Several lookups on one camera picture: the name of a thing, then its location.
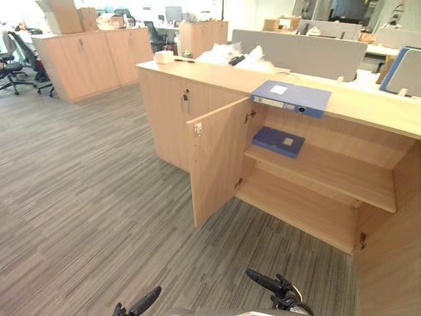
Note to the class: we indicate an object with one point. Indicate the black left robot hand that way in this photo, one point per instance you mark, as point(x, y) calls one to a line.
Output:
point(144, 301)

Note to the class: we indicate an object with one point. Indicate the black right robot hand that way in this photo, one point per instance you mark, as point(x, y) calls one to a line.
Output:
point(279, 289)

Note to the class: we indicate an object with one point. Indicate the wooden cabinet shelf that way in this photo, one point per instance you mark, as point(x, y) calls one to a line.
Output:
point(322, 174)

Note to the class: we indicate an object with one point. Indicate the wooden cabinet door with latch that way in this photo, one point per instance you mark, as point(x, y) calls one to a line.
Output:
point(218, 164)

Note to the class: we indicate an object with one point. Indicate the thin blue file folder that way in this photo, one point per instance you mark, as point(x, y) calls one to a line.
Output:
point(278, 142)

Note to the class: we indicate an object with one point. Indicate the light wood office cabinet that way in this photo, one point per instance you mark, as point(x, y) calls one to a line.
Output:
point(230, 131)

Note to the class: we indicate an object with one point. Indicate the blue box file folder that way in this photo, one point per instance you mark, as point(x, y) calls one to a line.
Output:
point(291, 97)

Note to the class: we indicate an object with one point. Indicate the keys in cabinet lock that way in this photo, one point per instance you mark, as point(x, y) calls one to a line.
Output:
point(186, 98)

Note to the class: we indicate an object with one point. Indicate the long light wood cabinet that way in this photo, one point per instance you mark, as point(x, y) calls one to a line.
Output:
point(92, 62)

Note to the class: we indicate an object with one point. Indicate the tall light wood cabinet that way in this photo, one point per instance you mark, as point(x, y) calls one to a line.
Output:
point(204, 36)

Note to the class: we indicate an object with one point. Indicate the black mesh office chair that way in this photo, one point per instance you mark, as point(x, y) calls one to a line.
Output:
point(154, 36)

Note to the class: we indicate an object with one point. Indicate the grey office chair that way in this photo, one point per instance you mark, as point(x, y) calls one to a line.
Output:
point(10, 66)

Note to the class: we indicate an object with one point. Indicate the black stapler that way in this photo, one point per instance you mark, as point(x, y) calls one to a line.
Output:
point(237, 60)

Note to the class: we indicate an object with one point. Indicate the white plastic bags pile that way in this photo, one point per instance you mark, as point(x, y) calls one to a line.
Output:
point(237, 57)

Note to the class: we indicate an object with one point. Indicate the grey desk partition panel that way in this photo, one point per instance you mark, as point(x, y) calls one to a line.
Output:
point(297, 52)
point(332, 29)

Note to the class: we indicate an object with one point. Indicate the black pen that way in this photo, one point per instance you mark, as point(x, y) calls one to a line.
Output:
point(185, 60)

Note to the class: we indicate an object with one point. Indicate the white tissue box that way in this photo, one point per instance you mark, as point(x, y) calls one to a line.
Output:
point(163, 56)

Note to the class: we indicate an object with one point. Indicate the blue framed grey partition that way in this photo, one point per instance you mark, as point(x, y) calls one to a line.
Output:
point(402, 70)

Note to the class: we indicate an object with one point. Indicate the cardboard box with label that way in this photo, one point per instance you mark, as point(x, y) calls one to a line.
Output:
point(279, 23)

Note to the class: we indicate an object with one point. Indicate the computer monitor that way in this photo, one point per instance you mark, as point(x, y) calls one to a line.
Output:
point(173, 14)

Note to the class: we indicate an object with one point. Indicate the large cardboard box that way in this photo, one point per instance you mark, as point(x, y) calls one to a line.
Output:
point(64, 15)

